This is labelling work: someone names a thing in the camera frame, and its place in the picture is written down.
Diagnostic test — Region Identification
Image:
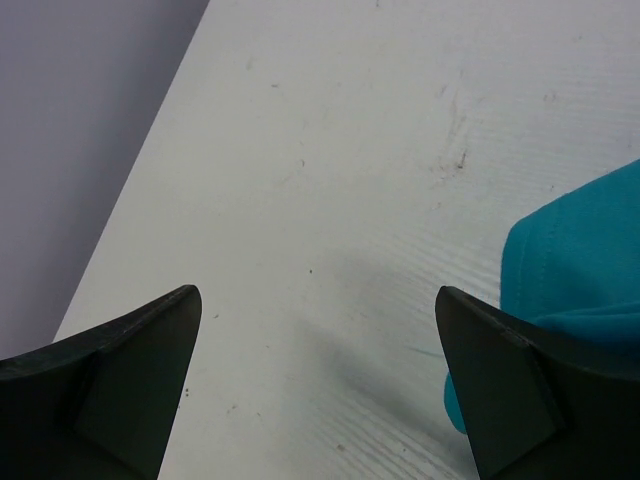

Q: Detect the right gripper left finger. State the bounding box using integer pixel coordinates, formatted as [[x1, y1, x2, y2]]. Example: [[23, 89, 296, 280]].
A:
[[1, 285, 202, 479]]

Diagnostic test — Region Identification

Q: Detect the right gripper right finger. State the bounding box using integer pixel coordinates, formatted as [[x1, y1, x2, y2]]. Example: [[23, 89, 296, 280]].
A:
[[435, 286, 639, 479]]

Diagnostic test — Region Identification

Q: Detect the teal t shirt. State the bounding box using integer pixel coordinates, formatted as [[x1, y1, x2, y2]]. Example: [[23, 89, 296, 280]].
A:
[[442, 158, 640, 434]]

